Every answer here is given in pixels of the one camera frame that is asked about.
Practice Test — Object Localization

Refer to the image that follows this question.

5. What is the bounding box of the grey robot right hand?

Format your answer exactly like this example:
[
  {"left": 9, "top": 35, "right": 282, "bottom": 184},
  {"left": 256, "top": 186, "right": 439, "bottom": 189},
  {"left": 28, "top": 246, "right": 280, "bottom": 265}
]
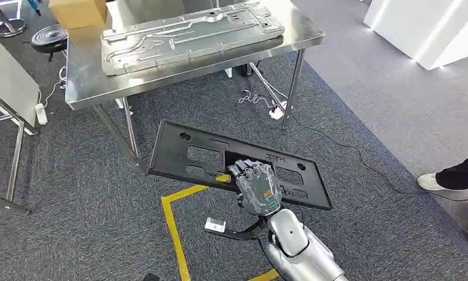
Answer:
[{"left": 228, "top": 159, "right": 284, "bottom": 218}]

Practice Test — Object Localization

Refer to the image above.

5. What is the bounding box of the black plastic cutout panel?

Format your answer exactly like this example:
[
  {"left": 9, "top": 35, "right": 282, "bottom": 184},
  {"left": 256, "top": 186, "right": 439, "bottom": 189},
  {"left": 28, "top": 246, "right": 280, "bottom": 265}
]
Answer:
[{"left": 146, "top": 118, "right": 333, "bottom": 212}]

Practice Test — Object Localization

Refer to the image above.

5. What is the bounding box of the white power strip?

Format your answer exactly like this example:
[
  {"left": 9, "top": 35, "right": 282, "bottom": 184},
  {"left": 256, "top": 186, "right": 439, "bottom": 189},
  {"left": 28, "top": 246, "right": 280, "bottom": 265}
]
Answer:
[
  {"left": 268, "top": 101, "right": 293, "bottom": 121},
  {"left": 35, "top": 102, "right": 49, "bottom": 126}
]

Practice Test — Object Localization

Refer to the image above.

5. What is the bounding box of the pressed silver metal panel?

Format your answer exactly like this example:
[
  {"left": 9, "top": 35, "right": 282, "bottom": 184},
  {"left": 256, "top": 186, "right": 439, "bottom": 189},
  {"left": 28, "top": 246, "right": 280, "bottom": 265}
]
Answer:
[{"left": 100, "top": 1, "right": 285, "bottom": 77}]

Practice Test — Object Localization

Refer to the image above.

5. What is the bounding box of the person's white right shoe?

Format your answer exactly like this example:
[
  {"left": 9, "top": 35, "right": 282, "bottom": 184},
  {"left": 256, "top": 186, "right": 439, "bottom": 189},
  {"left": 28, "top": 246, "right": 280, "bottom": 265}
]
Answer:
[{"left": 417, "top": 173, "right": 449, "bottom": 192}]

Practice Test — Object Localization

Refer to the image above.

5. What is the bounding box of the stainless steel table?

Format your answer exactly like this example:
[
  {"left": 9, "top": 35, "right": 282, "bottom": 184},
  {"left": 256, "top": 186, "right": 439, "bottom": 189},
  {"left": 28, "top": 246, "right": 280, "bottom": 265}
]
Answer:
[{"left": 64, "top": 0, "right": 326, "bottom": 165}]

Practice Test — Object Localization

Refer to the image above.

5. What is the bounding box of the person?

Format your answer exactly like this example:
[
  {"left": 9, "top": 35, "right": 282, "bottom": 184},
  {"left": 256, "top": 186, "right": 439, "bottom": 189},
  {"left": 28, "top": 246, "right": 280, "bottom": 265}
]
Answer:
[{"left": 417, "top": 151, "right": 468, "bottom": 246}]

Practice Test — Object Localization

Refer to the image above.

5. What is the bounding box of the white display block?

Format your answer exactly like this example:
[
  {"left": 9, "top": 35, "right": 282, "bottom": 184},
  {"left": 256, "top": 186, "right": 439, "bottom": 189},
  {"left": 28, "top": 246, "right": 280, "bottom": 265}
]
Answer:
[{"left": 363, "top": 0, "right": 468, "bottom": 71}]

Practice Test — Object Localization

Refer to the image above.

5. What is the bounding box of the brown cardboard box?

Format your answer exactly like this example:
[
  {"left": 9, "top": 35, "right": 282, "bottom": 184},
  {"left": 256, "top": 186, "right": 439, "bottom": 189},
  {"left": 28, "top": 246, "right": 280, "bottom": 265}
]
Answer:
[{"left": 48, "top": 0, "right": 108, "bottom": 30}]

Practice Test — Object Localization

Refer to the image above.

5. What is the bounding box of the white flat board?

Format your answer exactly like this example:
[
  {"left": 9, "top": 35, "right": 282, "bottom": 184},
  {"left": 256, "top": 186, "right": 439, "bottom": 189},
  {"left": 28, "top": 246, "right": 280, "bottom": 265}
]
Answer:
[{"left": 0, "top": 28, "right": 42, "bottom": 136}]

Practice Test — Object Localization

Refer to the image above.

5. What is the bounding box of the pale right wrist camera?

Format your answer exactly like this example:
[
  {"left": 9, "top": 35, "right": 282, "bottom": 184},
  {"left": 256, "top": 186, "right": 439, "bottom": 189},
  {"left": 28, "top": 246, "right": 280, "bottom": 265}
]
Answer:
[{"left": 204, "top": 217, "right": 227, "bottom": 234}]

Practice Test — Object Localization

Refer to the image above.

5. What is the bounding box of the white cable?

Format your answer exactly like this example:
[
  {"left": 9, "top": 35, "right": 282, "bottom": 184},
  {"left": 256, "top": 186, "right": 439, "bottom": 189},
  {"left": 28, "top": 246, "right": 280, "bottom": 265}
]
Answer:
[
  {"left": 238, "top": 89, "right": 278, "bottom": 110},
  {"left": 43, "top": 65, "right": 67, "bottom": 106}
]

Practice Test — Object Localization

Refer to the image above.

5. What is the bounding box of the thin black floor cable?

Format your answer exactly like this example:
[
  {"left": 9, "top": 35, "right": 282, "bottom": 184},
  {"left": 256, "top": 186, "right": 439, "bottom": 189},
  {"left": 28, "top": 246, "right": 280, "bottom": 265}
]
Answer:
[{"left": 291, "top": 115, "right": 468, "bottom": 203}]

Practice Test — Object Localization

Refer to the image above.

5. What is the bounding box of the steel frame table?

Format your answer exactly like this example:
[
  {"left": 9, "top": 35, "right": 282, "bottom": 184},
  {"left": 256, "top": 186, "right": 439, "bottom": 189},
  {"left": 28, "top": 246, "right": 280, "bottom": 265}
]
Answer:
[{"left": 0, "top": 87, "right": 39, "bottom": 217}]

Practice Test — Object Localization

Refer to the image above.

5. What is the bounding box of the chrome stanchion post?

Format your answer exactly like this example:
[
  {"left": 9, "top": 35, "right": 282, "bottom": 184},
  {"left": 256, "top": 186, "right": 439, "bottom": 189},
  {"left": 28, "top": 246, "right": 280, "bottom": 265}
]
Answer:
[{"left": 0, "top": 0, "right": 29, "bottom": 39}]

